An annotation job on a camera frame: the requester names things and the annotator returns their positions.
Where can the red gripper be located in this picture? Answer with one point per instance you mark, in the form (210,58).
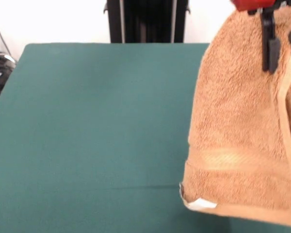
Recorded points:
(252,4)

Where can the orange terry towel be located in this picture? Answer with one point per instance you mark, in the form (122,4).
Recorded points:
(232,109)

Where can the dark green table cloth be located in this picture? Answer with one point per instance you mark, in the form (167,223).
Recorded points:
(63,121)

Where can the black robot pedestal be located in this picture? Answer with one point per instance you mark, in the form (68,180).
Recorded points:
(148,19)

